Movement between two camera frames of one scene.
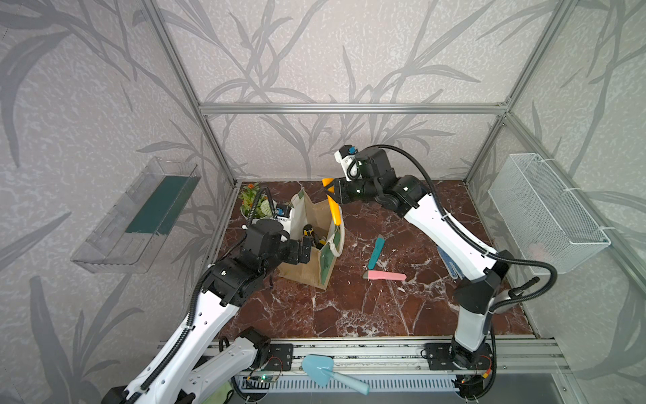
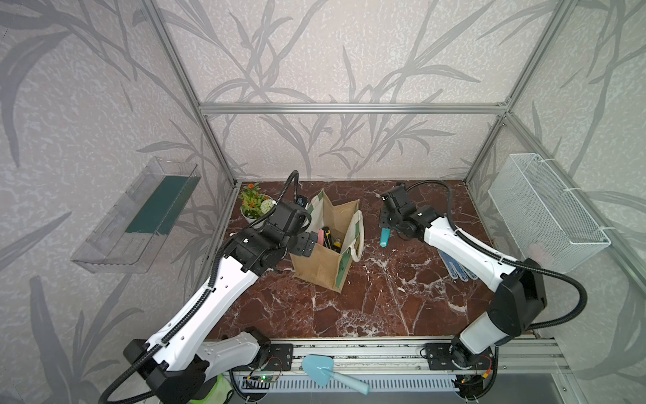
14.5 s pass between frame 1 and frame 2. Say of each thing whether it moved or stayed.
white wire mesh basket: stayed
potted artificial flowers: stayed
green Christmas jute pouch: moved
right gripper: moved
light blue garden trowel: stayed
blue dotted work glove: stayed
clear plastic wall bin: stayed
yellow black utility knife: moved
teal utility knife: moved
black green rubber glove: stayed
